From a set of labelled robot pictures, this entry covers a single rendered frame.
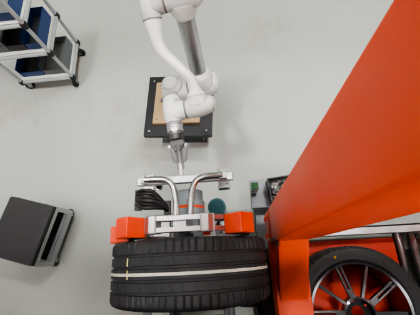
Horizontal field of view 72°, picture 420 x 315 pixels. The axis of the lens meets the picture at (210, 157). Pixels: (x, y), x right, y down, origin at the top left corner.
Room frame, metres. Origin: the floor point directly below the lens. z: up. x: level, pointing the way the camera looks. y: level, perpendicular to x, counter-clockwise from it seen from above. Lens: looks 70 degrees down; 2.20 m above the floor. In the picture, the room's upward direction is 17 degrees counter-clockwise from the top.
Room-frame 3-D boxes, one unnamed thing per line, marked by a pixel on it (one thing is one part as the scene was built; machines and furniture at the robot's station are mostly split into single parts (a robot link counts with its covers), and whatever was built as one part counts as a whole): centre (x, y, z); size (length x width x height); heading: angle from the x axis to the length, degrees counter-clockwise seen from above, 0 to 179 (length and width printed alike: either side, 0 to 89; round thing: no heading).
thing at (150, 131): (1.14, 0.10, 0.15); 0.50 x 0.50 x 0.30; 72
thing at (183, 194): (0.24, 0.17, 0.85); 0.21 x 0.14 x 0.14; 167
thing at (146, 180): (0.31, 0.25, 1.03); 0.19 x 0.18 x 0.11; 167
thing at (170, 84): (1.14, 0.10, 0.50); 0.18 x 0.16 x 0.22; 82
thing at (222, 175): (0.27, 0.06, 1.03); 0.19 x 0.18 x 0.11; 167
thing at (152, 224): (0.17, 0.18, 0.85); 0.54 x 0.07 x 0.54; 77
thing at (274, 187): (0.28, -0.36, 0.51); 0.20 x 0.14 x 0.13; 82
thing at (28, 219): (0.56, 1.36, 0.17); 0.43 x 0.36 x 0.34; 151
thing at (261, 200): (0.27, -0.38, 0.44); 0.43 x 0.17 x 0.03; 77
